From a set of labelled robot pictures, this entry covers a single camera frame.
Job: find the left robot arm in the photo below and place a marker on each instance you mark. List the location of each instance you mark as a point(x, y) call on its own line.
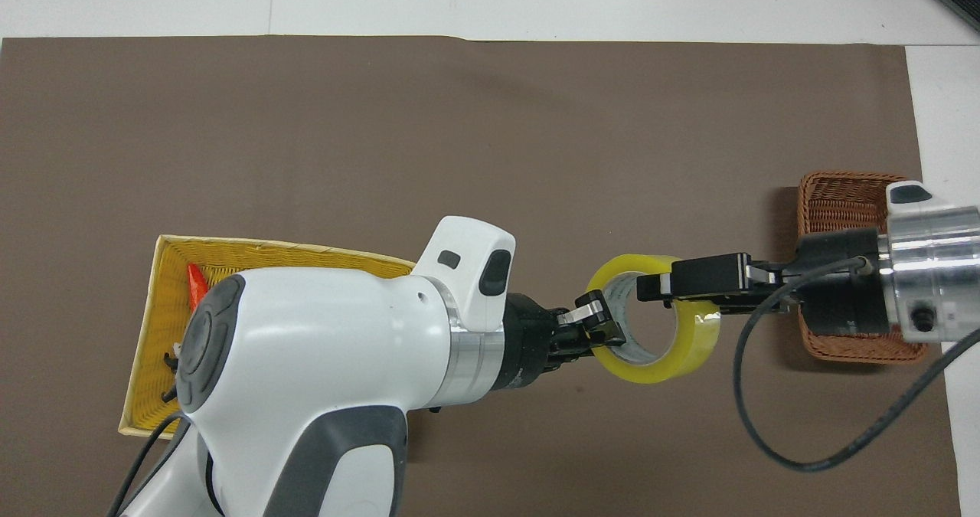
point(321, 333)

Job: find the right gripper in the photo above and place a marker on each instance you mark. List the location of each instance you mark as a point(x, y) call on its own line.
point(838, 287)

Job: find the yellow woven basket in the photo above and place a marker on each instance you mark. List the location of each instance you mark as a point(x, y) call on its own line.
point(164, 325)

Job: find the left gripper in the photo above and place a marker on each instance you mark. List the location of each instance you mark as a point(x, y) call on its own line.
point(528, 341)

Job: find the brown wicker basket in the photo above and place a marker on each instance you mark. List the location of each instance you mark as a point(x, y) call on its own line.
point(838, 199)

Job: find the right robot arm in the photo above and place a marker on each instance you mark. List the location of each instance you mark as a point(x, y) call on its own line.
point(938, 264)

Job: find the yellow clear tape roll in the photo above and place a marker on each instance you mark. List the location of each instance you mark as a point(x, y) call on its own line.
point(689, 348)

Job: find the red pointed object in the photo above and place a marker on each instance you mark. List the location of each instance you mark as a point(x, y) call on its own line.
point(197, 287)

